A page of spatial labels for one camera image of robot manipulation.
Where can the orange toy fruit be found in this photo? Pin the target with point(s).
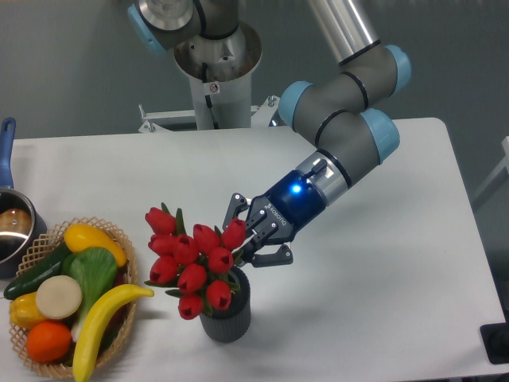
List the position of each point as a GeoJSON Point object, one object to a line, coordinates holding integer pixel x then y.
{"type": "Point", "coordinates": [48, 341]}

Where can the dark grey ribbed vase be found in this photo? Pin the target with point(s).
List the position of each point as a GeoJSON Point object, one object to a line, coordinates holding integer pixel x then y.
{"type": "Point", "coordinates": [231, 324]}

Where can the red tulip bouquet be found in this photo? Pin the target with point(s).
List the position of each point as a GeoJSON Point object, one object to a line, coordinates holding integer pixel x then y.
{"type": "Point", "coordinates": [198, 269]}

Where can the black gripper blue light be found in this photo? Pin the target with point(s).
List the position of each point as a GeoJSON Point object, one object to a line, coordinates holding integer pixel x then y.
{"type": "Point", "coordinates": [280, 213]}

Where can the dark green toy cucumber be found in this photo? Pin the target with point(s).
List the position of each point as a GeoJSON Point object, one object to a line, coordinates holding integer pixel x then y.
{"type": "Point", "coordinates": [29, 281]}

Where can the yellow toy banana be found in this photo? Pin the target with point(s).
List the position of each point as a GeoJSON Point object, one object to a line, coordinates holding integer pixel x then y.
{"type": "Point", "coordinates": [95, 324]}

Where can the white object at right edge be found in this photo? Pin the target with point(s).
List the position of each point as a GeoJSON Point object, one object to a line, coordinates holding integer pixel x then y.
{"type": "Point", "coordinates": [493, 181]}

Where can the white metal base frame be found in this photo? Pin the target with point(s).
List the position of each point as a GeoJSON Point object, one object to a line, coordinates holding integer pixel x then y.
{"type": "Point", "coordinates": [264, 115]}

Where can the beige round toy disc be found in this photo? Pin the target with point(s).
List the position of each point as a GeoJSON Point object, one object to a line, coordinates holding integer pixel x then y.
{"type": "Point", "coordinates": [58, 297]}

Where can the blue handled steel saucepan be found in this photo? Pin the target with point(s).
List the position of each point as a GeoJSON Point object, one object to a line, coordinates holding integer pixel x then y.
{"type": "Point", "coordinates": [21, 224]}

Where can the black device at table edge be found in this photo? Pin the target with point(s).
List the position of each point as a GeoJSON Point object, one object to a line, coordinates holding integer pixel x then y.
{"type": "Point", "coordinates": [495, 339]}

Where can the green toy bok choy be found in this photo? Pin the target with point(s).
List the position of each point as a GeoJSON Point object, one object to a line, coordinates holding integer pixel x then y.
{"type": "Point", "coordinates": [95, 270]}

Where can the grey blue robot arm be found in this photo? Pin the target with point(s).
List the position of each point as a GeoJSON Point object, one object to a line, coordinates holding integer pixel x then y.
{"type": "Point", "coordinates": [339, 119]}

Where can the yellow toy bell pepper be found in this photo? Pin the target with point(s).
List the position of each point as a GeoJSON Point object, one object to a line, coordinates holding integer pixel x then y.
{"type": "Point", "coordinates": [24, 312]}

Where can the woven wicker basket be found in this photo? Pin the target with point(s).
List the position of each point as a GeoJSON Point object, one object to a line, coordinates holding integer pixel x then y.
{"type": "Point", "coordinates": [115, 336]}

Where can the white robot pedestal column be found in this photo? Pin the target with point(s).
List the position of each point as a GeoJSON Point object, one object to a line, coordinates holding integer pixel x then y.
{"type": "Point", "coordinates": [219, 74]}

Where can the yellow toy squash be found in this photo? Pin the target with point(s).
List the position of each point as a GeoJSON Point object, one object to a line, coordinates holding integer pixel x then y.
{"type": "Point", "coordinates": [79, 237]}

